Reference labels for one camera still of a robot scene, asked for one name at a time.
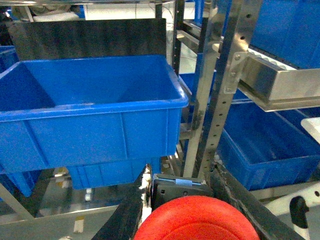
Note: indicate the lower blue bin right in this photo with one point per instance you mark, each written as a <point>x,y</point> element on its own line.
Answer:
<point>264,150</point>

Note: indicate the black back panel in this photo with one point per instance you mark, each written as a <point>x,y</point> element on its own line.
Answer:
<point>88,38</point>

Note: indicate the perforated steel upright post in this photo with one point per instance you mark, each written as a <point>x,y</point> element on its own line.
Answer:
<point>233,30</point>

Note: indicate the blue target bin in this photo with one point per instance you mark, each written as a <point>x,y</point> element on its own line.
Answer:
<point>71,112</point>

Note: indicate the stainless steel shelf rail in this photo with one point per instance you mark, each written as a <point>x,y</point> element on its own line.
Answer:
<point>276,86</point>

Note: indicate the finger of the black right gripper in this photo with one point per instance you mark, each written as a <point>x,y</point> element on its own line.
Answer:
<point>228,189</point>

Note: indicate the red mushroom push button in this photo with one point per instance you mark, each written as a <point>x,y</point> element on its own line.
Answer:
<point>196,218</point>

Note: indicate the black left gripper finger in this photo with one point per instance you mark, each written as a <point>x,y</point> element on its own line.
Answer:
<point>131,212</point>

